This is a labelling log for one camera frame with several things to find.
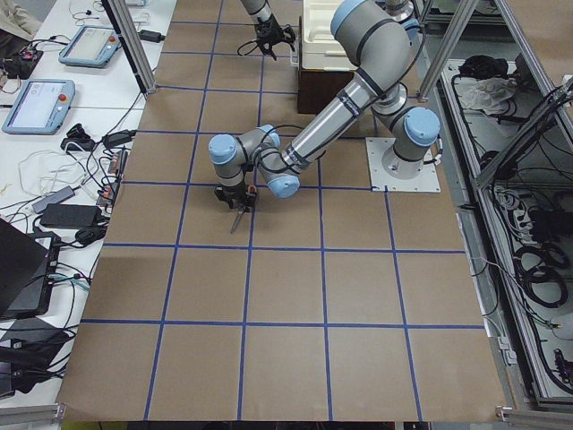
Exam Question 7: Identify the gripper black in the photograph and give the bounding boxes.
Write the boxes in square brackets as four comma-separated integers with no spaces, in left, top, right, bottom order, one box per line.
[255,20,296,61]
[214,182,256,211]

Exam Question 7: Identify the grey orange scissors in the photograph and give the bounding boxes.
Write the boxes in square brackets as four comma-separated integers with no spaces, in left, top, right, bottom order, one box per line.
[229,185,258,234]

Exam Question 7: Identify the dark wooden drawer box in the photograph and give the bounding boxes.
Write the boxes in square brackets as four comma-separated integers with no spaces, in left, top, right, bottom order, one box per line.
[296,68,354,115]

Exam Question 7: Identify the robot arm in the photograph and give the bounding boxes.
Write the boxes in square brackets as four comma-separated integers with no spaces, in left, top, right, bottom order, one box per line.
[208,1,440,211]
[242,0,296,60]

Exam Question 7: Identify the white plastic tray box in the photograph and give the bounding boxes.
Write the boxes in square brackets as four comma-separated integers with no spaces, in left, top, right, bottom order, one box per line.
[290,0,355,72]

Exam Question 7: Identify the black power adapter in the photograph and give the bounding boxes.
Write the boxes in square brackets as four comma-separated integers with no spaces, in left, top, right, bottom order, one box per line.
[39,203,102,228]

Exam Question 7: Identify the far teach pendant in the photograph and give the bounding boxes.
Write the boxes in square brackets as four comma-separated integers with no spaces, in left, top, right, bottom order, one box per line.
[58,25,120,68]

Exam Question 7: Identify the teach pendant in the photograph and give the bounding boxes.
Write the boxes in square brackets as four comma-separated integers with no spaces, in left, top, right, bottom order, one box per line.
[2,79,75,135]
[58,25,120,68]

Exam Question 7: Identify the near teach pendant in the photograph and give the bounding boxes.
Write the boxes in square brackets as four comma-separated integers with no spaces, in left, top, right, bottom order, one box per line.
[2,79,75,135]

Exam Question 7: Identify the black laptop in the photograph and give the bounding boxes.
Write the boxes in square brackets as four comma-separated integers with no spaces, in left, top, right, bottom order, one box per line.
[1,220,60,320]

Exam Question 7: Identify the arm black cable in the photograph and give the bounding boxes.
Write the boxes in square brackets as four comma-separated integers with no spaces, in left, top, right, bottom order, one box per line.
[236,38,265,57]

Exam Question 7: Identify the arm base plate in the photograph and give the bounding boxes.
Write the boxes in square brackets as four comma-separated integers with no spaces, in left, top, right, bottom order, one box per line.
[365,138,440,194]

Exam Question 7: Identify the aluminium frame post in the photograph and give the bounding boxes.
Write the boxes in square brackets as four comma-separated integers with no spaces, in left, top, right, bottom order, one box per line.
[102,0,157,96]

